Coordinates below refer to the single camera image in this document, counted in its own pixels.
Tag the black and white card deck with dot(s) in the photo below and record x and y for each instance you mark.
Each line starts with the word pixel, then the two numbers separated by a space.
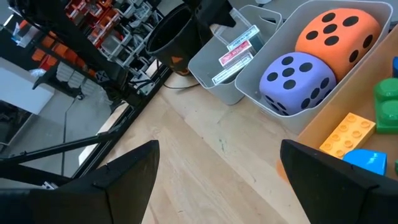
pixel 231 70

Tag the big blue brick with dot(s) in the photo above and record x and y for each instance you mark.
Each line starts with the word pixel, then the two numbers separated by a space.
pixel 367 161

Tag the black pumpkin face bucket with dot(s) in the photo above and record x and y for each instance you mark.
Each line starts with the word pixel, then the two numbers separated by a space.
pixel 174 37

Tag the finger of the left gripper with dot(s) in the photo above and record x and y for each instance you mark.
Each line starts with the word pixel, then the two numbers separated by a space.
pixel 217 12

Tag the grey plastic bin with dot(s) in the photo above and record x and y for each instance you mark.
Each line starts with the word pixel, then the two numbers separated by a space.
pixel 211 90
pixel 280 40

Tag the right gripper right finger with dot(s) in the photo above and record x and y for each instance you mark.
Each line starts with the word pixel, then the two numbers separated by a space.
pixel 323 186

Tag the green two-stud brick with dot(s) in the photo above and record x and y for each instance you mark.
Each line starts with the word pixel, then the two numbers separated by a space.
pixel 387 109

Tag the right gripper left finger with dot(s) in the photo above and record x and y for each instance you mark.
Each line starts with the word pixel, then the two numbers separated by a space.
pixel 130 186

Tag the yellow-orange brick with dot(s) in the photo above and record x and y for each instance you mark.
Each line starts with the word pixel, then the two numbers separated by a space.
pixel 348 135

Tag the purple foam die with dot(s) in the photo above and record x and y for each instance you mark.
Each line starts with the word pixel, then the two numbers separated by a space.
pixel 295 84

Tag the orange foam die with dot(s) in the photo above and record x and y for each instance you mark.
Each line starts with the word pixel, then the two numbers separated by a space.
pixel 339 46

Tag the shelf with red bins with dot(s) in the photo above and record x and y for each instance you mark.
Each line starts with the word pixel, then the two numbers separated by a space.
pixel 124 40

